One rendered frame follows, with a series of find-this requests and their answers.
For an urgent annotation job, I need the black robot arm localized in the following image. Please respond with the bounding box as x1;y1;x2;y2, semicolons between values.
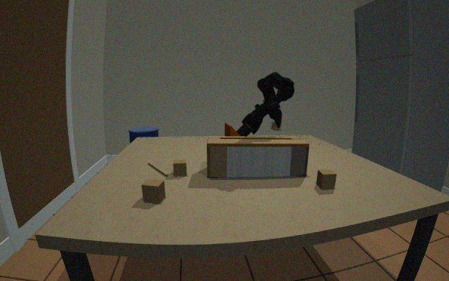
237;72;294;137

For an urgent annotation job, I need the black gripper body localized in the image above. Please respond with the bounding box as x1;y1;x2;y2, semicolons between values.
264;94;280;112

